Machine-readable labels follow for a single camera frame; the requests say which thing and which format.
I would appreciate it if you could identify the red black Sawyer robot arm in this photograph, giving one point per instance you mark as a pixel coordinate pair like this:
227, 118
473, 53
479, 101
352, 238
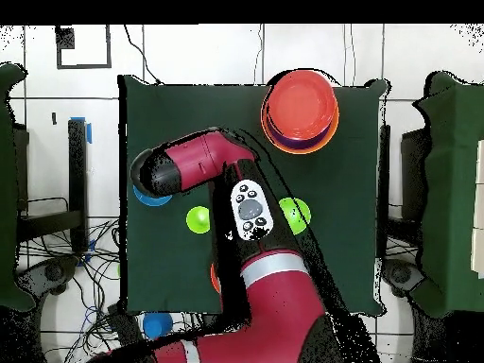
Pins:
272, 302

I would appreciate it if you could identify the green covered side table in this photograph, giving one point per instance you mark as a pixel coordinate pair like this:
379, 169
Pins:
450, 189
7, 189

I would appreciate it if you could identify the white boxes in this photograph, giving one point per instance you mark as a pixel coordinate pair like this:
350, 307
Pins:
479, 227

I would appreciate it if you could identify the black metal stand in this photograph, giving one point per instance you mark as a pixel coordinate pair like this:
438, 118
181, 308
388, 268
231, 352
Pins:
77, 170

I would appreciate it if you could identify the black power adapter box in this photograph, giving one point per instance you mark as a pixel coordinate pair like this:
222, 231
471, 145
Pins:
124, 327

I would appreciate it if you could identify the red plastic bowl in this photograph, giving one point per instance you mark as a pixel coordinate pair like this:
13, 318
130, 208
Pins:
300, 104
214, 278

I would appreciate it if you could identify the green plastic cup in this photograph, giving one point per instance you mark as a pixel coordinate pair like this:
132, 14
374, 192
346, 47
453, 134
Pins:
197, 220

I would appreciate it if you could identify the purple plastic bowl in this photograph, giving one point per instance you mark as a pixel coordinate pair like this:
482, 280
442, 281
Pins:
298, 143

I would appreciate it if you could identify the green plastic bowl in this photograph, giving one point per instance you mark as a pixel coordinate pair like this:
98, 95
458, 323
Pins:
297, 213

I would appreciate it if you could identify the dark green tablecloth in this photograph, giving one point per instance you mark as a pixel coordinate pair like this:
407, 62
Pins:
170, 257

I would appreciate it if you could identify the small blue plastic bowl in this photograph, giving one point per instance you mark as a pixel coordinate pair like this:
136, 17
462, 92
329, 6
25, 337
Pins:
151, 199

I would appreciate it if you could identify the black office chair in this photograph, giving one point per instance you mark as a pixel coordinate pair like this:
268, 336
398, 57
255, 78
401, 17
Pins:
401, 274
49, 274

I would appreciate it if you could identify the blue plastic cup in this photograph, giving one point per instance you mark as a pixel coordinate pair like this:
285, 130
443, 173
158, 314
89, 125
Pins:
157, 325

